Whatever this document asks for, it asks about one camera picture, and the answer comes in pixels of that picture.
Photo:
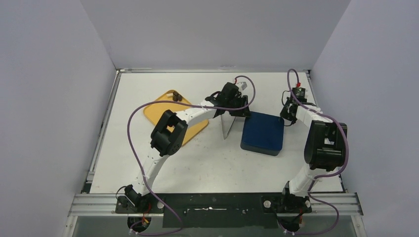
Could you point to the blue box lid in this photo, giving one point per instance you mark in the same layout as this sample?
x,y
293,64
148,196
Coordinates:
x,y
263,134

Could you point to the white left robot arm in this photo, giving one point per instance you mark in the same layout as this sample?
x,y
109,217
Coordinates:
x,y
170,131

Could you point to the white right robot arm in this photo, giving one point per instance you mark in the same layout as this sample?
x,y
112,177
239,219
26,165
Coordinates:
x,y
324,150

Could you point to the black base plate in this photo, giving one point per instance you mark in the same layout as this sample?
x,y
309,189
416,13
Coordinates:
x,y
222,210

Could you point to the metal tweezers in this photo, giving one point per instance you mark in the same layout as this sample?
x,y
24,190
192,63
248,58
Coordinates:
x,y
227,121

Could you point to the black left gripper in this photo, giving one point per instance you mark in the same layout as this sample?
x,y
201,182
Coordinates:
x,y
242,112

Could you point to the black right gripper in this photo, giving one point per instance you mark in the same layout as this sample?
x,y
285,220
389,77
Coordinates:
x,y
287,112

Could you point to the yellow tray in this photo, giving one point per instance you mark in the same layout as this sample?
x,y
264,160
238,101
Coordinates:
x,y
154,112

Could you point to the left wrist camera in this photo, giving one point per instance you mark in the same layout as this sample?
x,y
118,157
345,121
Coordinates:
x,y
241,86

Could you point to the aluminium frame rail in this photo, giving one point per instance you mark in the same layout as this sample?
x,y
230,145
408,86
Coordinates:
x,y
104,205

